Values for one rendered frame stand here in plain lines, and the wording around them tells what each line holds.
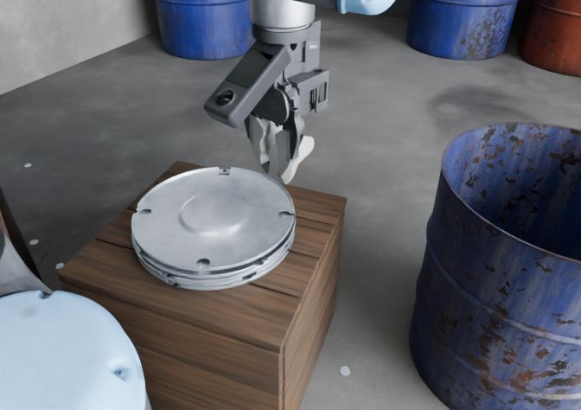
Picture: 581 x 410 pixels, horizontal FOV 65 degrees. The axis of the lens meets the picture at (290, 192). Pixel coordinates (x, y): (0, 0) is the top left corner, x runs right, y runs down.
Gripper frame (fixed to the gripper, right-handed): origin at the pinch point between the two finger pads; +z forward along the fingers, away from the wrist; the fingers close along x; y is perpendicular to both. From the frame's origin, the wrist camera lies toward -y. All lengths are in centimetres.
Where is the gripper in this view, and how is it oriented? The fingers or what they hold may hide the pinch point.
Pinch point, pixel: (272, 172)
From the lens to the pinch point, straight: 64.4
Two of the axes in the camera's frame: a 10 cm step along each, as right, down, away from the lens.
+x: -7.4, -4.0, 5.4
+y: 6.7, -4.4, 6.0
